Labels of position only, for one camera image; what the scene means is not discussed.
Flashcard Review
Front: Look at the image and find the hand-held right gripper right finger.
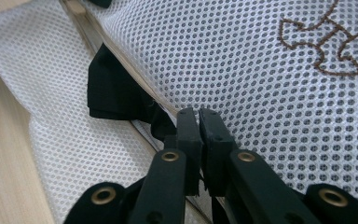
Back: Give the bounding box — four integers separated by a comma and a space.
199, 107, 322, 224

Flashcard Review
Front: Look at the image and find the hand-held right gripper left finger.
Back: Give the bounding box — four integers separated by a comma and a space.
127, 106, 205, 224

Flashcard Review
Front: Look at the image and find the white mesh laundry bag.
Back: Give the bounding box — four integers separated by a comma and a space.
0, 0, 358, 224

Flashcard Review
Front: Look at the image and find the black garment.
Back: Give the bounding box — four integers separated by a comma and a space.
87, 0, 179, 143

